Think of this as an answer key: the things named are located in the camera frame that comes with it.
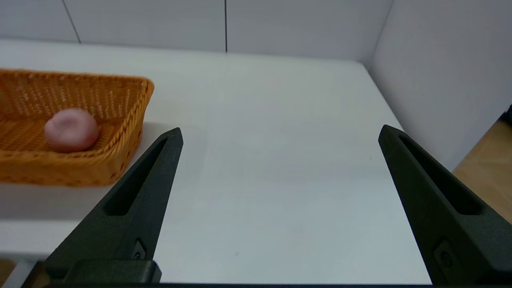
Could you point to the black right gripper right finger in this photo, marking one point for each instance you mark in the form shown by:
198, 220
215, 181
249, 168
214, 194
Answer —
460, 236

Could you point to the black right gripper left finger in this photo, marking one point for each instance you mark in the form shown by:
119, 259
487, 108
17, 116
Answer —
120, 236

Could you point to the orange woven wicker basket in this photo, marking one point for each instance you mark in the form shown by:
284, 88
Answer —
60, 168

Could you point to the pink peach toy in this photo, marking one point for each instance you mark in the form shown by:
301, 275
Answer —
72, 130

